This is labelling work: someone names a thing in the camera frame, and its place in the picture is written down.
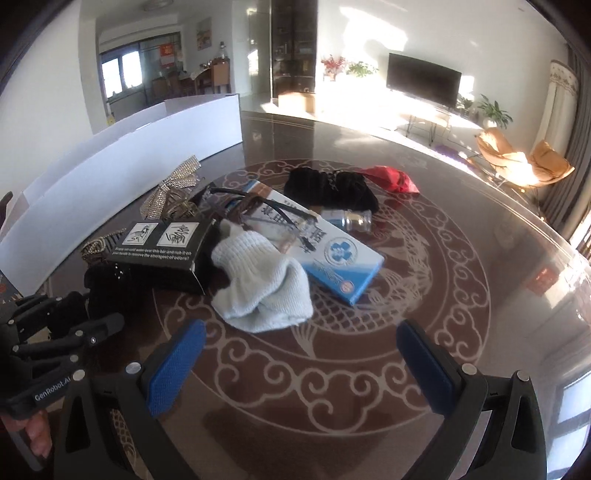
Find blue and white medicine box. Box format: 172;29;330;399
242;180;385;306

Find white knitted sock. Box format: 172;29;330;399
211;220;313;334

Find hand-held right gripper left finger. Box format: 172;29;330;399
54;318;207;480

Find framed wall picture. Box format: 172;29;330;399
196;17;213;51

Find window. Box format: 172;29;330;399
100;48;141;93

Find white standing air conditioner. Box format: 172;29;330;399
536;60;579;153

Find dark display cabinet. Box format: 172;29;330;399
270;0;319;100

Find patterned glass desktop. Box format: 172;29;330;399
0;110;591;480

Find rhinestone hair clip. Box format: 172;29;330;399
140;155;202;222

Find black bag with gold chain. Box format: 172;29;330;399
81;233;139;320

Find person's left hand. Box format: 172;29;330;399
0;408;53;460

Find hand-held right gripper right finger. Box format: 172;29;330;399
396;320;548;480

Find grey curtain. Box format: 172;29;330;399
538;51;591;259

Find brown cardboard box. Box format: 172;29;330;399
278;91;315;114

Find red flower bouquet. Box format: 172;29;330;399
321;55;347;81

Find black television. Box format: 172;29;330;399
386;52;462;108

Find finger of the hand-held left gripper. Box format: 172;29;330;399
13;313;126;370
7;291;89;335

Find red cloth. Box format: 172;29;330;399
360;166;421;195

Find green potted plant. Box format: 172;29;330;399
346;61;379;79

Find black printed carton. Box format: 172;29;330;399
105;217;221;296

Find small glass bottle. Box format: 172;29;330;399
320;209;373;232

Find large leafy potted plant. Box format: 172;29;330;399
475;95;513;130

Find black knitted cloth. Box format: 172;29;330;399
283;167;380;214

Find orange lounge chair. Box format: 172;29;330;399
475;127;575;188

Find rimless eyeglasses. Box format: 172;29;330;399
198;182;324;252

